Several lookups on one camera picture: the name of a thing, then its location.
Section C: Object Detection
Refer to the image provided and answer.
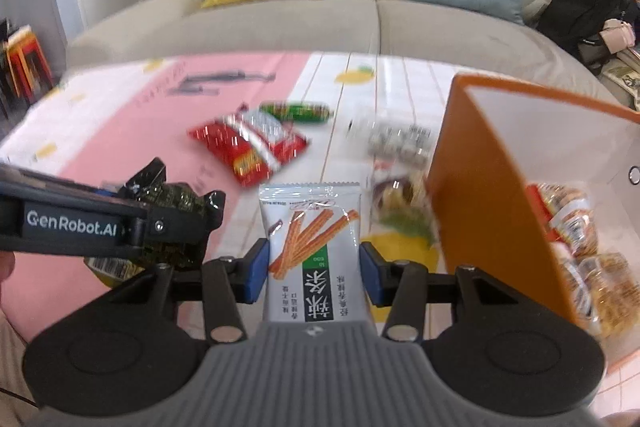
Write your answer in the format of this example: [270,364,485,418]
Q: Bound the dark green snack packet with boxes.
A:
[85,158,226,287]

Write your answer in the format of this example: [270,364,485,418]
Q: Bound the clear brown pastry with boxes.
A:
[372,170,439,245]

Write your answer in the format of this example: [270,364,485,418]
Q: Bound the white breadstick snack packet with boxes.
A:
[258,183,372,323]

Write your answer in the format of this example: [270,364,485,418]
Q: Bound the red snack bag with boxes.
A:
[188,109,309,187]

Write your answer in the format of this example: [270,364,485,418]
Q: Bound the clear pack white candies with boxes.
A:
[346,109,436,169]

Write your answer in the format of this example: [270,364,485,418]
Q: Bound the green sausage stick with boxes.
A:
[259,102,333,124]

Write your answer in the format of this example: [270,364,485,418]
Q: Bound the red orange stools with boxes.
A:
[1,25,54,104]

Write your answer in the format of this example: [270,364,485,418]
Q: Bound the pink checkered tablecloth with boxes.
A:
[0,51,640,417]

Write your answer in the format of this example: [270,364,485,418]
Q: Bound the orange storage box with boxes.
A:
[427,74,639,323]

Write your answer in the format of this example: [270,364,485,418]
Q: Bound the beige sofa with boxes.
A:
[66,0,614,102]

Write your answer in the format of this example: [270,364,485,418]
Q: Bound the black backpack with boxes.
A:
[537,0,639,69]

